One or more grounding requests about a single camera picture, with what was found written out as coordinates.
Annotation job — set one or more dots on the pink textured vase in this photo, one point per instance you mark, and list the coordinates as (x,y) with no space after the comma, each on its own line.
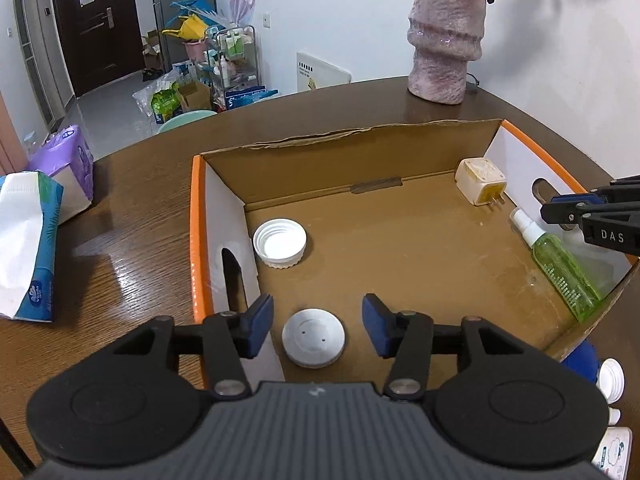
(445,35)

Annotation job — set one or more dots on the white printed packet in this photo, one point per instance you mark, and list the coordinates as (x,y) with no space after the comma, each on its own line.
(612,452)

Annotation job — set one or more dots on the cream plug charger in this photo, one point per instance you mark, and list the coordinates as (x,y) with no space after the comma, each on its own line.
(480,180)

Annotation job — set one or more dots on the green spray bottle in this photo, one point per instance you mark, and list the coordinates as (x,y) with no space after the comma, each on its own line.
(557,265)

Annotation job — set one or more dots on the green plastic bag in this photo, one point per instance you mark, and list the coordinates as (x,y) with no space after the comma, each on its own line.
(162,102)

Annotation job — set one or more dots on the blue round lid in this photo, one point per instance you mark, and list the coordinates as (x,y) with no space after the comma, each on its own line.
(582,362)

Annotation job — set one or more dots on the purple feather decoration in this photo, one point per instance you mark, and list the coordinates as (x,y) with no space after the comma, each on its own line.
(240,2)

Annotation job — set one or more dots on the metal storage cart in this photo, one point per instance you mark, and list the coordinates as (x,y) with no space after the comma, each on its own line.
(232,55)

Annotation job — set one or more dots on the pale green basin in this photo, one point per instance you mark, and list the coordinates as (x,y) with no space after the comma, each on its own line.
(182,119)

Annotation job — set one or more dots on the orange-edged cardboard box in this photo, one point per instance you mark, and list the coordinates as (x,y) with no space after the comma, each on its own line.
(400,240)

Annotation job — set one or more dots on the purple tissue pack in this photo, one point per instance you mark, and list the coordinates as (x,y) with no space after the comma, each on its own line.
(67,165)

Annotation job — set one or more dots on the small white bottle cap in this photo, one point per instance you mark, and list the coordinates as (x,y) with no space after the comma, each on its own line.
(611,380)

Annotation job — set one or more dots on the grey side door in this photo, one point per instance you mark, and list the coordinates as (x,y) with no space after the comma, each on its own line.
(32,50)

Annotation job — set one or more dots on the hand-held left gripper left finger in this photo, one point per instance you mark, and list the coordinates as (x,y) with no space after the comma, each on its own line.
(262,314)

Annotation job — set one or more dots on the blue tissue pack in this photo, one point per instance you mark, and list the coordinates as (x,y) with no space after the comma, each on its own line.
(25,240)

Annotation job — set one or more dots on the white flat panel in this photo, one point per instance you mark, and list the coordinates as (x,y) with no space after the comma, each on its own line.
(320,72)

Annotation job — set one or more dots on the pink bucket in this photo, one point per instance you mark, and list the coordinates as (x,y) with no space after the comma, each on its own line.
(194,50)

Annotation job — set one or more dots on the blue flat carton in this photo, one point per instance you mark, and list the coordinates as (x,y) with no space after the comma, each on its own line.
(245,96)

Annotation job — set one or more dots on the dark brown entrance door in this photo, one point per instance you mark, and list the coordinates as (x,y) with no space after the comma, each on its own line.
(95,25)

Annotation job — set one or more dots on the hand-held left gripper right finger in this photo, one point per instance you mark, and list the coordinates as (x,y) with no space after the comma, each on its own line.
(374,321)

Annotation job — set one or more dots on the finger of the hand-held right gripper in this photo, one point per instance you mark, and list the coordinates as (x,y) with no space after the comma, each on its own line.
(612,234)
(617,187)

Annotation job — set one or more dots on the white wall switch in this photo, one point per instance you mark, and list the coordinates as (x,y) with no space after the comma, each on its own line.
(266,20)

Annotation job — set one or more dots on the yellow watering can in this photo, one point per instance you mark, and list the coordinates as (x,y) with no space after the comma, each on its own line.
(189,27)

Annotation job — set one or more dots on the small brown cardboard box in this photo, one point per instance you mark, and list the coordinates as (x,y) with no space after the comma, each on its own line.
(195,96)

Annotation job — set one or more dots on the white ribbed jar lid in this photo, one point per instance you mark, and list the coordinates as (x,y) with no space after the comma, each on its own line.
(280,244)

